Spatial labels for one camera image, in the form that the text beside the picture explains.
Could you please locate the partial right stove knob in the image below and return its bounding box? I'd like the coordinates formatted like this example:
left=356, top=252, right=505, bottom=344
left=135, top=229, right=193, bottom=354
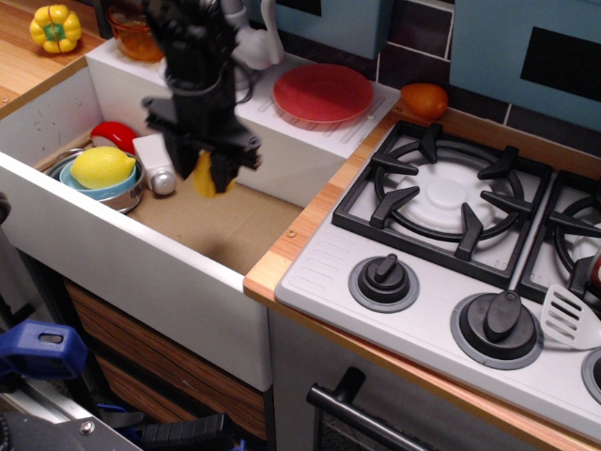
left=581, top=349, right=601, bottom=403

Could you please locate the black left burner grate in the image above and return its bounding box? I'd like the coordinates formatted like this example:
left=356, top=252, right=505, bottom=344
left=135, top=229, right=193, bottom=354
left=332, top=121, right=552, bottom=288

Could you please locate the white salt shaker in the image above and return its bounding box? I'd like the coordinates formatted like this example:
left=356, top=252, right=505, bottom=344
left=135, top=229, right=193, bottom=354
left=132, top=133, right=177, bottom=195

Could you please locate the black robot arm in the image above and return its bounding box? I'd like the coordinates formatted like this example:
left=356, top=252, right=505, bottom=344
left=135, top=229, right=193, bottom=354
left=142, top=1, right=261, bottom=197

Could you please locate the red plastic plate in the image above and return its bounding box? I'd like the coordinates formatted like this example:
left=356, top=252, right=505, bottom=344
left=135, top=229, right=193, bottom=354
left=272, top=64, right=374, bottom=123

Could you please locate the black right burner grate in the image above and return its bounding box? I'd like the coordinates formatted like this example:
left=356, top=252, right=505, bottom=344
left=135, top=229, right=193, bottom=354
left=517, top=171, right=600, bottom=314

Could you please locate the black oven door handle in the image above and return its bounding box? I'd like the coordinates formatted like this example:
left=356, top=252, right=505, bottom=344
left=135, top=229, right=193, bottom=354
left=306, top=366, right=429, bottom=450

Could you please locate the yellow toy corn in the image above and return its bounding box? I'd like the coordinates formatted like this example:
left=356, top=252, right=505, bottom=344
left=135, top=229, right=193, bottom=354
left=191, top=150, right=236, bottom=198

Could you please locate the white slotted spatula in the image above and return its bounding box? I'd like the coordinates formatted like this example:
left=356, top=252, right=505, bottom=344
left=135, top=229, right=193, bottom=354
left=540, top=285, right=600, bottom=350

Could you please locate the red white toy mushroom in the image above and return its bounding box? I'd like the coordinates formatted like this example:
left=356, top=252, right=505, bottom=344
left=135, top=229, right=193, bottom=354
left=90, top=121, right=138, bottom=155

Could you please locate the black large stove knob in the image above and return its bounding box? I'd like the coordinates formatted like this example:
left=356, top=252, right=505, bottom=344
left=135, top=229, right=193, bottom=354
left=450, top=290, right=544, bottom=370

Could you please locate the grey toy faucet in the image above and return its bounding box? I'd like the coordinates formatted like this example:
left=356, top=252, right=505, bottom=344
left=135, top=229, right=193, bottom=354
left=221, top=0, right=285, bottom=91

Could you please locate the orange glass jar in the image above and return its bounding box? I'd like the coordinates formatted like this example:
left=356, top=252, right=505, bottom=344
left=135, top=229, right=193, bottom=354
left=106, top=1, right=163, bottom=63

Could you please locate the light blue bowl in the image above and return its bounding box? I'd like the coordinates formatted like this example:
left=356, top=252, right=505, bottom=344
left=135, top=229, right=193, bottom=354
left=59, top=162, right=137, bottom=200

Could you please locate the silver metal pot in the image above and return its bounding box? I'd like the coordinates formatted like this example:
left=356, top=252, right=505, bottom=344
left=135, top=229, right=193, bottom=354
left=39, top=148, right=146, bottom=213

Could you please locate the yellow toy lemon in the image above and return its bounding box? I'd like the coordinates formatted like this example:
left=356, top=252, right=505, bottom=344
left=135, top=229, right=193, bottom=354
left=70, top=147, right=135, bottom=190

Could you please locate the yellow toy bell pepper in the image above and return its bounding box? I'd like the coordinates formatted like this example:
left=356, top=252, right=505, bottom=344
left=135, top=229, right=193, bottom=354
left=29, top=5, right=83, bottom=54

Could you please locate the orange toy fruit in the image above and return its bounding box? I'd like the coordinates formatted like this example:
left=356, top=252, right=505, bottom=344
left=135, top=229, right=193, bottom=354
left=401, top=83, right=449, bottom=120

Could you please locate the black burner grate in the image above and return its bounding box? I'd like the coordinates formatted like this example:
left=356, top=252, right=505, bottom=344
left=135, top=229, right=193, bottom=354
left=517, top=171, right=600, bottom=314
left=332, top=121, right=552, bottom=288

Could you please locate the white toy sink basin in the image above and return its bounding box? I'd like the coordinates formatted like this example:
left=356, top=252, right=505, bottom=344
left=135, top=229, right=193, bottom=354
left=1, top=40, right=399, bottom=391

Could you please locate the blue clamp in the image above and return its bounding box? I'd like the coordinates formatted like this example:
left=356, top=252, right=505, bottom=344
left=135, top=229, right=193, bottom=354
left=1, top=320, right=88, bottom=382

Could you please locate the black ribbed tool handle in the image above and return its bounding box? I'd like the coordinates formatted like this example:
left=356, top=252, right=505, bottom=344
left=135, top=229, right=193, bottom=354
left=138, top=413, right=237, bottom=450

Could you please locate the black small stove knob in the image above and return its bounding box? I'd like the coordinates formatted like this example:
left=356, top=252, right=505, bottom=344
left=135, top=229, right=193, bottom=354
left=348, top=254, right=420, bottom=314

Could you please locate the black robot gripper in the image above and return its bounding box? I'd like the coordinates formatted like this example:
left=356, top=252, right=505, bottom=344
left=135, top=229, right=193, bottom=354
left=142, top=94, right=261, bottom=194

